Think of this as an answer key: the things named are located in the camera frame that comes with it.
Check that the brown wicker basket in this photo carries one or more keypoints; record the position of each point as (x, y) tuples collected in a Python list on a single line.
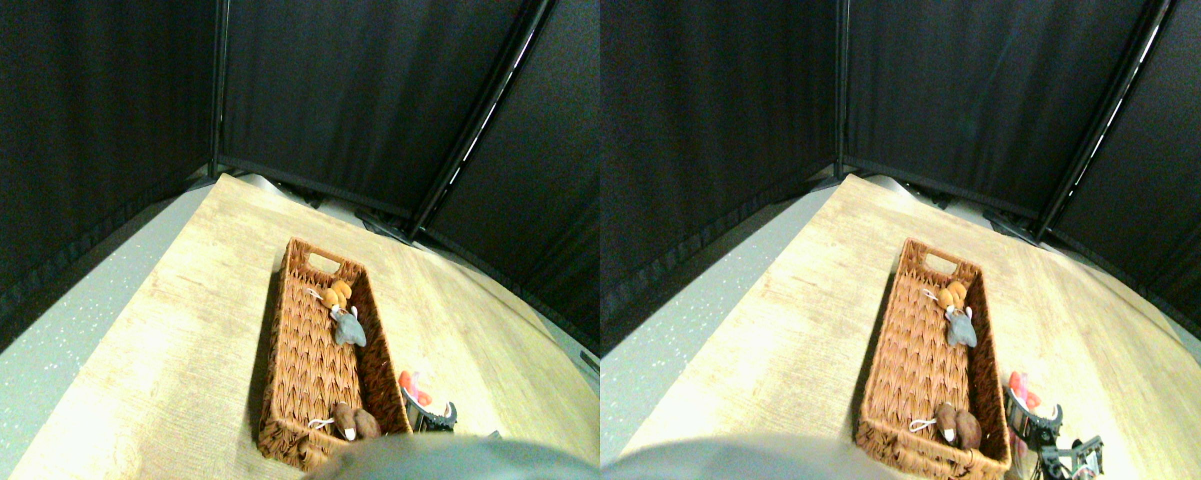
[(905, 370), (305, 370)]

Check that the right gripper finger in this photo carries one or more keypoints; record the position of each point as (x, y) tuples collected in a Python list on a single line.
[(452, 415), (1022, 420), (1057, 418), (420, 415)]

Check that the orange mouse toy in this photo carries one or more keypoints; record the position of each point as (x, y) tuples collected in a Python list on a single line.
[(338, 296), (953, 296)]

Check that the red mouse toy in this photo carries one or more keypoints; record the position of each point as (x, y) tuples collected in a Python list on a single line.
[(1020, 385), (412, 385)]

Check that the black curtain stand foot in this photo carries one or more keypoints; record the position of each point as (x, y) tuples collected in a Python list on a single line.
[(385, 226), (1012, 228), (591, 361)]

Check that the brown mouse toy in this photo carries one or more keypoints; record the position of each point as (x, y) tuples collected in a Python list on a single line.
[(963, 430), (360, 425)]

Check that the black curtain stand pole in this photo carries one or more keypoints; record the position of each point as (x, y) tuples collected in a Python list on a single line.
[(220, 90), (843, 90), (476, 120), (1103, 120)]

